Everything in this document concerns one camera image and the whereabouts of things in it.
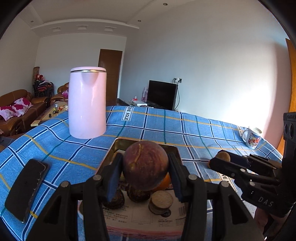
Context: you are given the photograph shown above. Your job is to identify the printed paper sheet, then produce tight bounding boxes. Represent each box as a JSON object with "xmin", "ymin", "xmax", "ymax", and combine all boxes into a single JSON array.
[{"xmin": 102, "ymin": 181, "xmax": 188, "ymax": 229}]

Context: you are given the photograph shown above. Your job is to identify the pink floral pillow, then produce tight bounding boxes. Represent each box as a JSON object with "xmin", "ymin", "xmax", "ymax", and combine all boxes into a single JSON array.
[
  {"xmin": 0, "ymin": 106, "xmax": 17, "ymax": 121},
  {"xmin": 11, "ymin": 97, "xmax": 33, "ymax": 116}
]

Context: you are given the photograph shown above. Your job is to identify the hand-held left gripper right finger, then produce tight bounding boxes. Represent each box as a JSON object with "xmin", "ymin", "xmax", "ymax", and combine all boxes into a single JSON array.
[{"xmin": 168, "ymin": 153, "xmax": 264, "ymax": 241}]

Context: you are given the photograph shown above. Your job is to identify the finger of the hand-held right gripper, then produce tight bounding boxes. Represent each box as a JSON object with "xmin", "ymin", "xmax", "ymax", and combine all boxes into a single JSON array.
[
  {"xmin": 209, "ymin": 157, "xmax": 278, "ymax": 186},
  {"xmin": 230, "ymin": 154, "xmax": 283, "ymax": 170}
]

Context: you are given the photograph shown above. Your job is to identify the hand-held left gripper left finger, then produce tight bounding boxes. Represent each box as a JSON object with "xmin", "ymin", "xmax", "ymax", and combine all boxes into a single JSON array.
[{"xmin": 28, "ymin": 153, "xmax": 123, "ymax": 241}]

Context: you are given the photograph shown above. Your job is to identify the round tan-topped brown cake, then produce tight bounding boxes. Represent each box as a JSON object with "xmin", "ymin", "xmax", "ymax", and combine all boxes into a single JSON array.
[{"xmin": 148, "ymin": 190, "xmax": 174, "ymax": 214}]

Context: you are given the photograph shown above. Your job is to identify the blue plaid tablecloth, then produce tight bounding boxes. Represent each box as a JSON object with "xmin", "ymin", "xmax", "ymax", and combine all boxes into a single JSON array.
[{"xmin": 0, "ymin": 105, "xmax": 284, "ymax": 241}]

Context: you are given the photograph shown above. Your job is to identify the purple round fruit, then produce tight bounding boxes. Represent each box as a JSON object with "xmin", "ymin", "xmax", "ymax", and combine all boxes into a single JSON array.
[{"xmin": 122, "ymin": 141, "xmax": 169, "ymax": 192}]

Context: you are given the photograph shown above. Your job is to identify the metal tin tray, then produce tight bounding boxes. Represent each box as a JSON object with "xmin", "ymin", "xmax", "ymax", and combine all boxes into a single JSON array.
[{"xmin": 77, "ymin": 138, "xmax": 193, "ymax": 235}]

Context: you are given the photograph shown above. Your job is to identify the black smartphone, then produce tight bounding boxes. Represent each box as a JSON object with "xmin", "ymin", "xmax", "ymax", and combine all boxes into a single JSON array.
[{"xmin": 4, "ymin": 159, "xmax": 50, "ymax": 223}]

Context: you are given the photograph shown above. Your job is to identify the wooden coffee table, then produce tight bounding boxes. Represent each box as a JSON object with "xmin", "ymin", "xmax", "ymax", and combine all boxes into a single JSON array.
[{"xmin": 30, "ymin": 102, "xmax": 70, "ymax": 127}]

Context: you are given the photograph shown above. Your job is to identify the white printed mug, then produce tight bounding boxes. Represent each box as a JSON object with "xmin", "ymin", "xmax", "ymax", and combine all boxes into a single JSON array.
[{"xmin": 242, "ymin": 126, "xmax": 263, "ymax": 150}]

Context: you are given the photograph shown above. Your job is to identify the black power cable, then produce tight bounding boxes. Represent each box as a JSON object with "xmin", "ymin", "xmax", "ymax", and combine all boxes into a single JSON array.
[{"xmin": 174, "ymin": 83, "xmax": 181, "ymax": 112}]

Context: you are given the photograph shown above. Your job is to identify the small olive-brown fruit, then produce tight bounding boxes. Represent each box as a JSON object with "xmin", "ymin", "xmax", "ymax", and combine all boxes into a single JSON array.
[{"xmin": 217, "ymin": 150, "xmax": 231, "ymax": 163}]

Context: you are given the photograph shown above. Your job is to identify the stacked dark chairs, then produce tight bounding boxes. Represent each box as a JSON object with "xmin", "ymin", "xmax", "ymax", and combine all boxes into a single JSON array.
[{"xmin": 33, "ymin": 78, "xmax": 55, "ymax": 98}]

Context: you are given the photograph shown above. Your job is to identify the black television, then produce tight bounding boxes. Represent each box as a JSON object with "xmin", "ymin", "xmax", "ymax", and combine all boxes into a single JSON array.
[{"xmin": 147, "ymin": 80, "xmax": 178, "ymax": 111}]

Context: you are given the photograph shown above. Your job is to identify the dark chocolate muffin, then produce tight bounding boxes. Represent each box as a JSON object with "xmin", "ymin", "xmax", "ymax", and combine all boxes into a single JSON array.
[
  {"xmin": 126, "ymin": 186, "xmax": 152, "ymax": 203},
  {"xmin": 102, "ymin": 189, "xmax": 125, "ymax": 209}
]

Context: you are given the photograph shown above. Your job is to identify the dark brown interior door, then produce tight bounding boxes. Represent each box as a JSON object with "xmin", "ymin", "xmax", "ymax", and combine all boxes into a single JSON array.
[{"xmin": 98, "ymin": 49, "xmax": 123, "ymax": 103}]

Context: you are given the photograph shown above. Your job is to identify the orange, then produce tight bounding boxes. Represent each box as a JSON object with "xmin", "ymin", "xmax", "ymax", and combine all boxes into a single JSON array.
[{"xmin": 155, "ymin": 173, "xmax": 173, "ymax": 191}]

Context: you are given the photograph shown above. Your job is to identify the brown leather sofa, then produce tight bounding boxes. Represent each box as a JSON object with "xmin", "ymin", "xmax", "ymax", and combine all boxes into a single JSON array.
[{"xmin": 0, "ymin": 90, "xmax": 50, "ymax": 138}]

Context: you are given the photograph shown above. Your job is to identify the pink electric kettle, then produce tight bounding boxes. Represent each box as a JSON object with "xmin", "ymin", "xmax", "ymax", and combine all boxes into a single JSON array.
[{"xmin": 69, "ymin": 66, "xmax": 107, "ymax": 140}]

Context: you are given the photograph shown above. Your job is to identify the light wooden door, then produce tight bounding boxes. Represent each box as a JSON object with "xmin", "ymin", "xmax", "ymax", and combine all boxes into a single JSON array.
[{"xmin": 276, "ymin": 38, "xmax": 296, "ymax": 156}]

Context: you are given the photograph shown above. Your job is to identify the low television stand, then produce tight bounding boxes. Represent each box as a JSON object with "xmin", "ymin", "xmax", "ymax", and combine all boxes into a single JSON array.
[{"xmin": 114, "ymin": 98, "xmax": 154, "ymax": 108}]

